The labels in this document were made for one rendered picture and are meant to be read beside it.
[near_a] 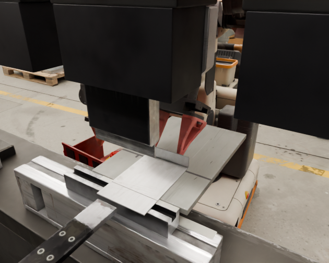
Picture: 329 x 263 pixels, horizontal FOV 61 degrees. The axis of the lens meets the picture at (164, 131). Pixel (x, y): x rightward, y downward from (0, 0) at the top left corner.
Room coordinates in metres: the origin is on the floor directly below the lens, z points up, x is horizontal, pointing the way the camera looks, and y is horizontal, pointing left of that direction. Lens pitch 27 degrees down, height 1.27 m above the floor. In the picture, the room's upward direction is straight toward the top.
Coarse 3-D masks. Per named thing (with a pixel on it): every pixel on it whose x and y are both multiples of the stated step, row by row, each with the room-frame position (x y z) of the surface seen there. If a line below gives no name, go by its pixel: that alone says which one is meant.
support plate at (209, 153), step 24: (168, 120) 0.58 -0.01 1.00; (168, 144) 0.47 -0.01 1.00; (192, 144) 0.47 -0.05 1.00; (216, 144) 0.47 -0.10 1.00; (240, 144) 0.48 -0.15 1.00; (96, 168) 0.39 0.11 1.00; (120, 168) 0.39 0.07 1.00; (192, 168) 0.39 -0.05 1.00; (216, 168) 0.39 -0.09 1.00; (168, 192) 0.33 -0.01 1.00; (192, 192) 0.33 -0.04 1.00
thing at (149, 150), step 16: (96, 96) 0.33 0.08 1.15; (112, 96) 0.31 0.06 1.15; (128, 96) 0.30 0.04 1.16; (96, 112) 0.33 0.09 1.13; (112, 112) 0.31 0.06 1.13; (128, 112) 0.30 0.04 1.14; (144, 112) 0.29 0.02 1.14; (96, 128) 0.33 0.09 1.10; (112, 128) 0.32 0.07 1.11; (128, 128) 0.30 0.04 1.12; (144, 128) 0.29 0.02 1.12; (128, 144) 0.31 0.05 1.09; (144, 144) 0.29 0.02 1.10
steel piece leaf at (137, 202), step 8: (112, 184) 0.34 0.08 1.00; (104, 192) 0.32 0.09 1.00; (112, 192) 0.32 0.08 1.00; (120, 192) 0.32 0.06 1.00; (128, 192) 0.32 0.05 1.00; (136, 192) 0.32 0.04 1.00; (112, 200) 0.31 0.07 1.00; (120, 200) 0.30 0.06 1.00; (128, 200) 0.30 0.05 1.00; (136, 200) 0.30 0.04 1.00; (144, 200) 0.30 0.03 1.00; (152, 200) 0.30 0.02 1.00; (128, 208) 0.29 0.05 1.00; (136, 208) 0.29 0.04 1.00; (144, 208) 0.29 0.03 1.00
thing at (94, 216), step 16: (96, 208) 0.29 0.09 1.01; (112, 208) 0.29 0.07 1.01; (80, 224) 0.26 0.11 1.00; (96, 224) 0.26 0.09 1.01; (48, 240) 0.23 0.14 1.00; (64, 240) 0.23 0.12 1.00; (80, 240) 0.23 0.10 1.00; (32, 256) 0.21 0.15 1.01; (48, 256) 0.21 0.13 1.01; (64, 256) 0.21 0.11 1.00
